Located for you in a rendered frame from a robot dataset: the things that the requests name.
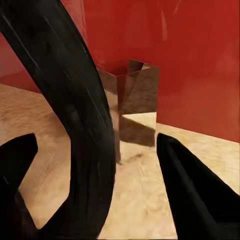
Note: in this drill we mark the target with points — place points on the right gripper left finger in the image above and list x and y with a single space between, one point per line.
16 158

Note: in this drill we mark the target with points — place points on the countertop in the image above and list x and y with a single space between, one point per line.
140 208

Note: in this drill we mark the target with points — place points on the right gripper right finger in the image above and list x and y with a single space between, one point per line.
203 206

